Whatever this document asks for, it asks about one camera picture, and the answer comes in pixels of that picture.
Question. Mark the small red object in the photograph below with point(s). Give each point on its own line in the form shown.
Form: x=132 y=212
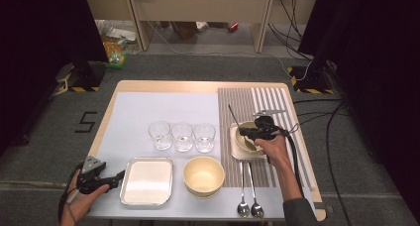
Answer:
x=233 y=27

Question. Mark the person's left hand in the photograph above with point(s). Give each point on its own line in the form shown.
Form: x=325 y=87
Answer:
x=82 y=204

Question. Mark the black stand base striped tape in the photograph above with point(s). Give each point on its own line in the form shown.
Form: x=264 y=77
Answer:
x=84 y=77
x=310 y=79

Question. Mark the person's right hand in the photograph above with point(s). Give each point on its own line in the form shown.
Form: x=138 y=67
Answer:
x=275 y=150

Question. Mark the brown box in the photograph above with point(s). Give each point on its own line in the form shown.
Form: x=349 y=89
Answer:
x=185 y=29

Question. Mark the large cream bowl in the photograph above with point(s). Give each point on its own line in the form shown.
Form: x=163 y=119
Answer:
x=203 y=176

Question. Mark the white tray with metal rim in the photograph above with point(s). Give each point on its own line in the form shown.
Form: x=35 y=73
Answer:
x=147 y=181

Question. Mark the grey tape piece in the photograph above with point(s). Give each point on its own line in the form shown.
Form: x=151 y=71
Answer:
x=319 y=206

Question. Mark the black curtain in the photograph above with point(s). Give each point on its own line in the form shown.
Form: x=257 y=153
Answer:
x=33 y=54
x=379 y=70

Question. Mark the beige wooden desk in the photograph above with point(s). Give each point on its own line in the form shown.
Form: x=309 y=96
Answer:
x=198 y=4

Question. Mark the clear drinking glass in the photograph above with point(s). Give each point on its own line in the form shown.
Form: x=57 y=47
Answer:
x=204 y=137
x=160 y=135
x=182 y=136

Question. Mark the pile of plastic bags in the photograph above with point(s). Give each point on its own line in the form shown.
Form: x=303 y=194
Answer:
x=114 y=51

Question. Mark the metal spoon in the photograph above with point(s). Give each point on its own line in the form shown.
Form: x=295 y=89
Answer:
x=243 y=209
x=257 y=210
x=250 y=144

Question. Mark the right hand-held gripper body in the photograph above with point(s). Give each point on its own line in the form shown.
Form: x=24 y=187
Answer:
x=266 y=128

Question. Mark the small square cream plate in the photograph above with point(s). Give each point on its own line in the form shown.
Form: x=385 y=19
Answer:
x=235 y=153

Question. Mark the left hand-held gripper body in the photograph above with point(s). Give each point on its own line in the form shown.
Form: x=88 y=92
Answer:
x=93 y=181

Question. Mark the striped placemat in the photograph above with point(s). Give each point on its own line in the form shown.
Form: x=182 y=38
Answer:
x=241 y=97

